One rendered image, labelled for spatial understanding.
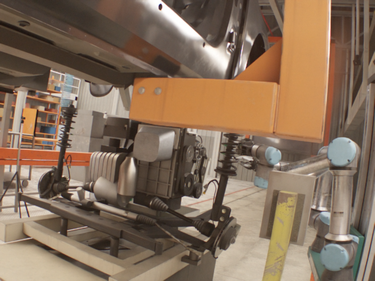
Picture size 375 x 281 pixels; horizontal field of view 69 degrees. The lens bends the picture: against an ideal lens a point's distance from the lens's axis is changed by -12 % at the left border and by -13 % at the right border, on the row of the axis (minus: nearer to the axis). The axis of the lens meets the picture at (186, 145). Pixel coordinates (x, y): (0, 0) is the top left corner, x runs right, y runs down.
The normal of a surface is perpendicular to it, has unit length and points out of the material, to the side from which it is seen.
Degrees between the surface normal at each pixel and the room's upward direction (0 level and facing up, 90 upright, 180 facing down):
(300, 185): 90
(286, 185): 90
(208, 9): 72
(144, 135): 90
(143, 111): 90
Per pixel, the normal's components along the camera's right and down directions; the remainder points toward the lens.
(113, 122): -0.40, -0.22
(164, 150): 0.67, 0.09
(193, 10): -0.38, -0.46
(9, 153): 0.89, 0.12
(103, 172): -0.64, -0.08
